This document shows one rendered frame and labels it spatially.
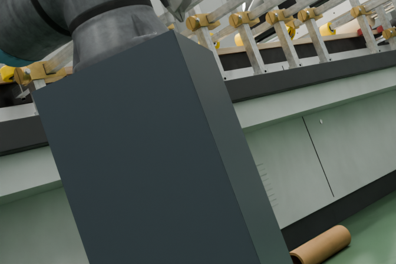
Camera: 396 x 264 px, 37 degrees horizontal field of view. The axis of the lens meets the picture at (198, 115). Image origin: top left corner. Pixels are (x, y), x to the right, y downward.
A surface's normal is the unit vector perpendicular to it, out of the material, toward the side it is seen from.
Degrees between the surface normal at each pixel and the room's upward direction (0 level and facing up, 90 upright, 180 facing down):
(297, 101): 90
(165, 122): 90
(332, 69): 90
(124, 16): 70
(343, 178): 90
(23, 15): 110
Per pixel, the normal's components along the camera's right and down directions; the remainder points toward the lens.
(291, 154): 0.65, -0.33
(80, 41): -0.76, -0.16
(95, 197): -0.25, -0.03
